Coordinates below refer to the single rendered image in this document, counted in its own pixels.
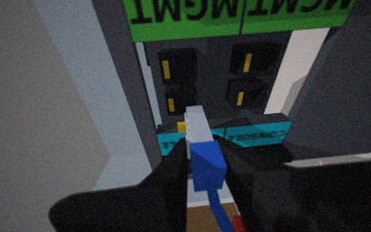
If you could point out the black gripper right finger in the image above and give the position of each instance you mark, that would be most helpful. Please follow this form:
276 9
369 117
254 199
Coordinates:
275 197

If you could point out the blue cable plug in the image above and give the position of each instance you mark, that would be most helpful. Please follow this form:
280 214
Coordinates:
208 166

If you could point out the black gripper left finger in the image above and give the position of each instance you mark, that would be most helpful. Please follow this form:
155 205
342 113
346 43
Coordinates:
157 204

